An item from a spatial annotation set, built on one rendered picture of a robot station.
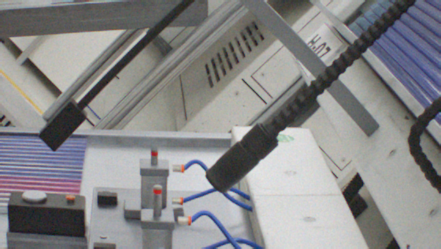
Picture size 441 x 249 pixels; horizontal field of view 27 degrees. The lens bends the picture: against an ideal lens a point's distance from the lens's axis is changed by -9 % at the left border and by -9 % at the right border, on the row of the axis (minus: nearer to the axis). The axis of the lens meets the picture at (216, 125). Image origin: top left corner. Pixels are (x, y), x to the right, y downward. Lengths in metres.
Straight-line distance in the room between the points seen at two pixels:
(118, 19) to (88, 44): 3.35
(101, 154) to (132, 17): 0.81
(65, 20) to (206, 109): 0.35
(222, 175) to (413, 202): 0.18
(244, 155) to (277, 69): 1.40
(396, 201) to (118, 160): 0.48
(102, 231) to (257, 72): 1.21
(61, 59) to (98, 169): 4.22
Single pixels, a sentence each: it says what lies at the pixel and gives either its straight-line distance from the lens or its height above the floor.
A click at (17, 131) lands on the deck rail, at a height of 1.01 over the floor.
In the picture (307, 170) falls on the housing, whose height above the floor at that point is 1.27.
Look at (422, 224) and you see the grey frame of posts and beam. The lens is 0.67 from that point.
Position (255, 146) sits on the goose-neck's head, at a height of 1.30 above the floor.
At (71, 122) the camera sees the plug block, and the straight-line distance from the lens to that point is 0.82.
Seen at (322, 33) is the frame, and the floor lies 1.36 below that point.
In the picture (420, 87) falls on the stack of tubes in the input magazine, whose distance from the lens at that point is 0.77.
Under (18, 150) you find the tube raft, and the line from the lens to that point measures 1.11.
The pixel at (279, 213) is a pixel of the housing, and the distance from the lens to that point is 0.78.
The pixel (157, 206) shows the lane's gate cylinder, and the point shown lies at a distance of 0.69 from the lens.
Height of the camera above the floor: 1.38
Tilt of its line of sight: 9 degrees down
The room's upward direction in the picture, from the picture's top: 47 degrees clockwise
